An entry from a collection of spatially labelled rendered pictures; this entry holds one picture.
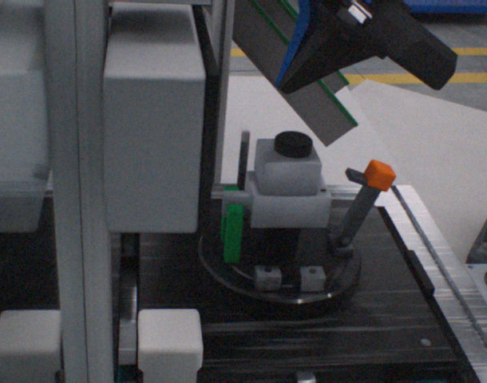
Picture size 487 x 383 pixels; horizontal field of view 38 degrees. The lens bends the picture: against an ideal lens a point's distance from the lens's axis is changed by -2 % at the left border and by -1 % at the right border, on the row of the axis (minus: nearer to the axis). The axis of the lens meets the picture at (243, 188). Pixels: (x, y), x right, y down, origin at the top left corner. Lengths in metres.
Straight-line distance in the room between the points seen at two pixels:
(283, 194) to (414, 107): 0.78
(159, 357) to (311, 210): 0.17
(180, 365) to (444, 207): 0.57
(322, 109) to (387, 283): 0.24
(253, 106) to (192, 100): 0.95
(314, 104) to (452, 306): 0.27
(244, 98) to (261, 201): 0.70
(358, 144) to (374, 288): 0.53
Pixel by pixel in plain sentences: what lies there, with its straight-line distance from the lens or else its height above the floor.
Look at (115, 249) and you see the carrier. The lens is 0.64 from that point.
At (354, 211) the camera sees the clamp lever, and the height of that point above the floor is 1.03.
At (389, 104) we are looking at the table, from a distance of 1.30.
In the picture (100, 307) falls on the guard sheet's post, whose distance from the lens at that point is 0.38.
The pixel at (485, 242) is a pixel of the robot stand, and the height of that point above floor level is 0.88.
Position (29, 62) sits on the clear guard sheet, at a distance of 0.18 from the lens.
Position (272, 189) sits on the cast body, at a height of 1.06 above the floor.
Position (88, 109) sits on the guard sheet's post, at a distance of 0.32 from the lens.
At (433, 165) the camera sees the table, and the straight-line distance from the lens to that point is 1.11.
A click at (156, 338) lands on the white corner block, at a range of 0.52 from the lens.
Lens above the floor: 1.33
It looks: 29 degrees down
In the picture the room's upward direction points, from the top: 5 degrees clockwise
